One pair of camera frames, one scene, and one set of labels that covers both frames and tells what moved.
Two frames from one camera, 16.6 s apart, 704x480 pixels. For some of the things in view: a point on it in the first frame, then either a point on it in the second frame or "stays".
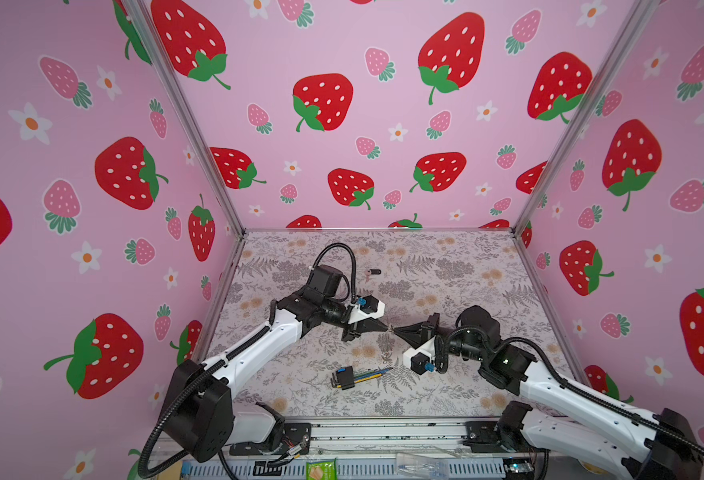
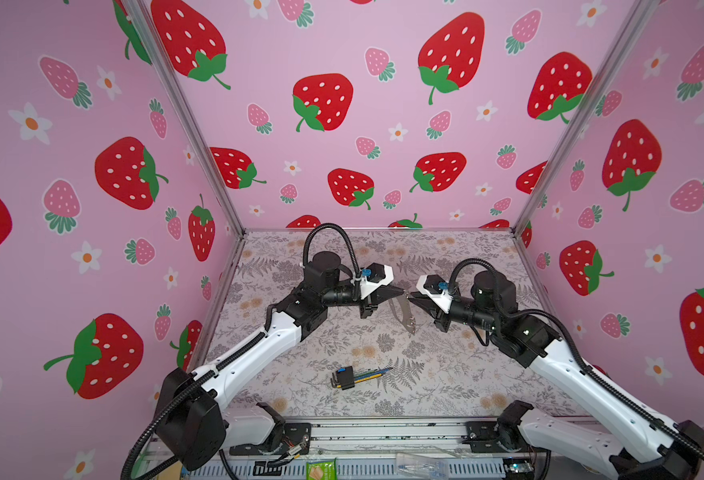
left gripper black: (352, 330) to (367, 307)
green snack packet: (321, 470) stays
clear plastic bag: (413, 465) stays
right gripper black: (424, 329) to (426, 304)
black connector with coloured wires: (344, 378) stays
